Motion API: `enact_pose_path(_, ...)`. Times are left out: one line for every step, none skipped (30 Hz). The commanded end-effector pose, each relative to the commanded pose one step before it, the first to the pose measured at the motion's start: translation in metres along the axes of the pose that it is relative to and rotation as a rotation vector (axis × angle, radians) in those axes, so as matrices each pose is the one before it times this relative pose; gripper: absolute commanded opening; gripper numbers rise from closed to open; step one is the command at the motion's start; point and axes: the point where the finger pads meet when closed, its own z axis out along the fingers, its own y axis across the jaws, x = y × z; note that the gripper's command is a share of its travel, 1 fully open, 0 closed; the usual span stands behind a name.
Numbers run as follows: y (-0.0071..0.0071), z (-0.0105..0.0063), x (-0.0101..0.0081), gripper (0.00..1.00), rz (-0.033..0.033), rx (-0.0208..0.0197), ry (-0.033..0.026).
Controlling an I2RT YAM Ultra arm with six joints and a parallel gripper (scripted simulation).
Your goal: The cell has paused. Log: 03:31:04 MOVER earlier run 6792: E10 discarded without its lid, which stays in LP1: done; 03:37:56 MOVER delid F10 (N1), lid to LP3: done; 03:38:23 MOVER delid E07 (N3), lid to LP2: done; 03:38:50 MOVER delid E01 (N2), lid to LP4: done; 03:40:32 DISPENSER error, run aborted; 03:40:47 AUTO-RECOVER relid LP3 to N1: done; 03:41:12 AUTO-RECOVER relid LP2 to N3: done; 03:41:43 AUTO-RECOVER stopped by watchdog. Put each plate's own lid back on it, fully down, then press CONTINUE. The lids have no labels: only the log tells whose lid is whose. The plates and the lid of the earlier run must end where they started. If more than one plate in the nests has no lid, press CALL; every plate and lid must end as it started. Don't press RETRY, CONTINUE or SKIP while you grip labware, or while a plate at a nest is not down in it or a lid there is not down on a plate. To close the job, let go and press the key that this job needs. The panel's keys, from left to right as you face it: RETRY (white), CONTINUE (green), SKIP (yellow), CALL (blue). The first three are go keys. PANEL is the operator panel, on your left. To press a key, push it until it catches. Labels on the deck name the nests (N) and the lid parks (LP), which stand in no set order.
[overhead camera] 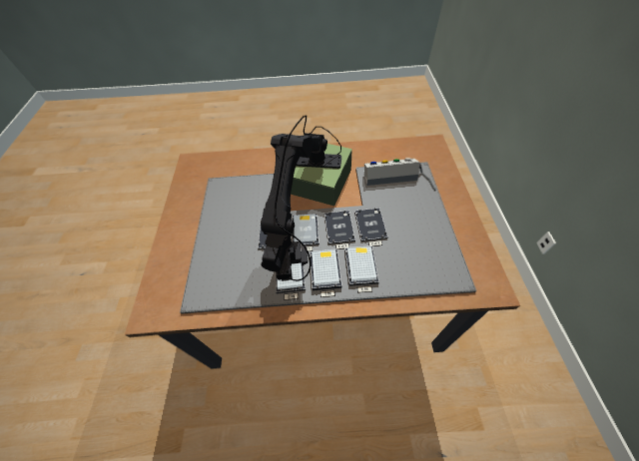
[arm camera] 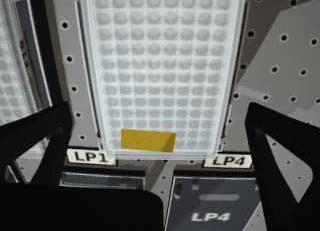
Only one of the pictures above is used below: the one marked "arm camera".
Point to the clear plastic microplate lid with yellow tape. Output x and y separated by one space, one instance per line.
15 97
161 74

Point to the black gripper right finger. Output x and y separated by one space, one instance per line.
277 199

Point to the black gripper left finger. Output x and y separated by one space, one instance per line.
19 136

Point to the pale grey plate lid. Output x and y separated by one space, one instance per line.
94 183

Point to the grey perforated base plate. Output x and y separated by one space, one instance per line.
279 69

